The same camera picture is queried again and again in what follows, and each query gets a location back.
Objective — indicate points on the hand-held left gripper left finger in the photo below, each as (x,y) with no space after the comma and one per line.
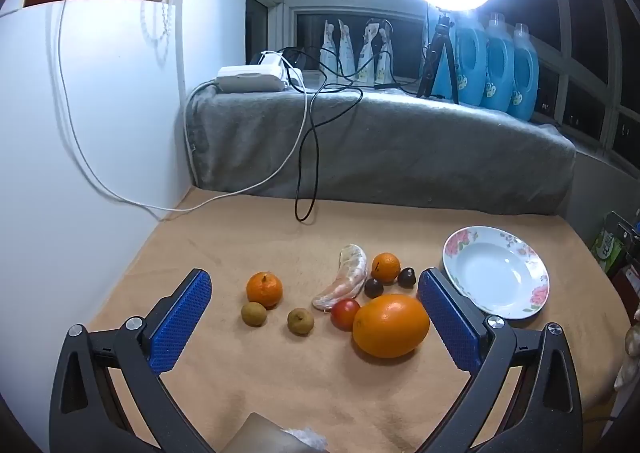
(182,323)

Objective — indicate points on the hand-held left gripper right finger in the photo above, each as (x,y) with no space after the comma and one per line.
(450,323)

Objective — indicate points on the large orange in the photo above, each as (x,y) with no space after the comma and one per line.
(391,326)

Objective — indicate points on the floral white plate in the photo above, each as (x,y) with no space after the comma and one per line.
(495,273)

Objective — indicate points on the small brown round fruit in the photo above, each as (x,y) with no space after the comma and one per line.
(300,321)
(253,314)

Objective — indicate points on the small orange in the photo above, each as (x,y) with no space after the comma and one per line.
(385,267)

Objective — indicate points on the mandarin with stem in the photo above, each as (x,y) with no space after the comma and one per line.
(264,290)

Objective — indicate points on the red tomato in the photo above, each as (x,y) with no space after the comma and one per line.
(344,314)

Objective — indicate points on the peeled pomelo segment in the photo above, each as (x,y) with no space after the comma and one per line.
(345,278)

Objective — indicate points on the beige blanket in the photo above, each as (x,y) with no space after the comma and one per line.
(280,393)

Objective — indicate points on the grey flat card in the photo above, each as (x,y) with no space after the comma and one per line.
(260,433)

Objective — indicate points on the crumpled clear plastic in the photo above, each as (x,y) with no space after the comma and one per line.
(307,439)

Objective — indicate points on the green drink carton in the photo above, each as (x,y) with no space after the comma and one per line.
(606,245)

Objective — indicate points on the grey blanket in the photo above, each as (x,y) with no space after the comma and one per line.
(400,153)

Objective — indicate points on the brown cardboard box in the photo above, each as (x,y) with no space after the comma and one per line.
(627,288)

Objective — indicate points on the white cabinet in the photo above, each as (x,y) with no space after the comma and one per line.
(100,133)

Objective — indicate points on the white power strip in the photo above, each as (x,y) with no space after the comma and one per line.
(245,79)

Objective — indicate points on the black power adapter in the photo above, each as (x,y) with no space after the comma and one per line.
(296,58)

